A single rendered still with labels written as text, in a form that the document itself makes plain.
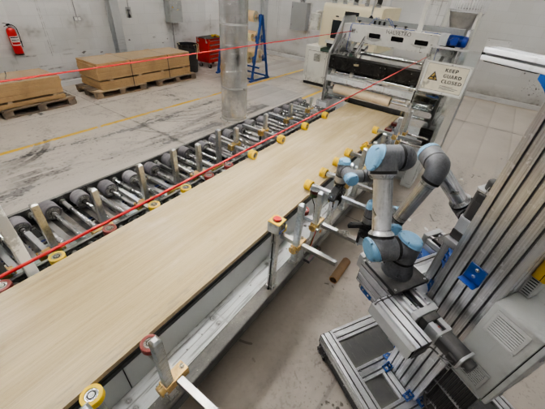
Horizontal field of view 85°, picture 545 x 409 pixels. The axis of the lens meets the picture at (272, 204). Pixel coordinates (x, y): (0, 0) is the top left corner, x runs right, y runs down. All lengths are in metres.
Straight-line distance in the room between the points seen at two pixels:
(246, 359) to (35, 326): 1.32
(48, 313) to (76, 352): 0.27
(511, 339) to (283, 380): 1.41
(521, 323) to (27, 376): 1.86
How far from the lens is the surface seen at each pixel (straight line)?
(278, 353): 2.44
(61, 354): 1.60
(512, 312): 1.50
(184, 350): 1.77
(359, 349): 2.33
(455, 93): 4.11
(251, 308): 1.77
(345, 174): 1.75
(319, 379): 2.40
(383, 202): 1.41
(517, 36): 10.35
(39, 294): 1.85
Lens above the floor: 2.16
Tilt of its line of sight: 36 degrees down
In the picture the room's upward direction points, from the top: 5 degrees clockwise
